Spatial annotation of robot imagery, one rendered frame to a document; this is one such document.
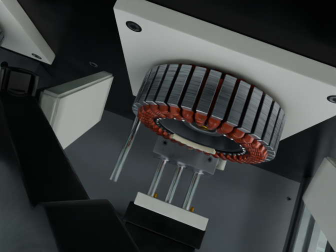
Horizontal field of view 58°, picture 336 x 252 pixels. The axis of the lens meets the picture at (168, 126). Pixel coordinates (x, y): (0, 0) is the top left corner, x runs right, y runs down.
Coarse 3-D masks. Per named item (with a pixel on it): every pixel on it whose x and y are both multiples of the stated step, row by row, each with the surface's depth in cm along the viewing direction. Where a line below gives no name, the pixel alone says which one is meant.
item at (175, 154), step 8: (160, 136) 35; (160, 144) 35; (168, 144) 35; (176, 144) 35; (152, 152) 36; (160, 152) 35; (168, 152) 35; (176, 152) 35; (184, 152) 35; (192, 152) 35; (200, 152) 35; (168, 160) 37; (176, 160) 35; (184, 160) 35; (192, 160) 35; (200, 160) 35; (208, 160) 35; (216, 160) 35; (184, 168) 39; (192, 168) 36; (200, 168) 35; (208, 168) 35
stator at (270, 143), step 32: (192, 64) 20; (160, 96) 19; (192, 96) 18; (224, 96) 18; (256, 96) 19; (160, 128) 25; (192, 128) 25; (224, 128) 18; (256, 128) 18; (256, 160) 22
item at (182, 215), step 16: (160, 160) 37; (160, 176) 36; (176, 176) 36; (192, 176) 37; (192, 192) 36; (128, 208) 26; (144, 208) 26; (160, 208) 24; (176, 208) 24; (128, 224) 26; (144, 224) 26; (160, 224) 26; (176, 224) 26; (192, 224) 24; (144, 240) 26; (160, 240) 26; (176, 240) 26; (192, 240) 26
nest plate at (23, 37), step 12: (0, 0) 22; (12, 0) 23; (0, 12) 24; (12, 12) 23; (24, 12) 25; (0, 24) 26; (12, 24) 25; (24, 24) 25; (12, 36) 28; (24, 36) 27; (36, 36) 27; (12, 48) 31; (24, 48) 30; (36, 48) 29; (48, 48) 30; (48, 60) 31
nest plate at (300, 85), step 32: (128, 0) 17; (128, 32) 19; (160, 32) 18; (192, 32) 17; (224, 32) 17; (128, 64) 24; (160, 64) 22; (224, 64) 18; (256, 64) 17; (288, 64) 17; (320, 64) 17; (288, 96) 19; (320, 96) 18; (288, 128) 24
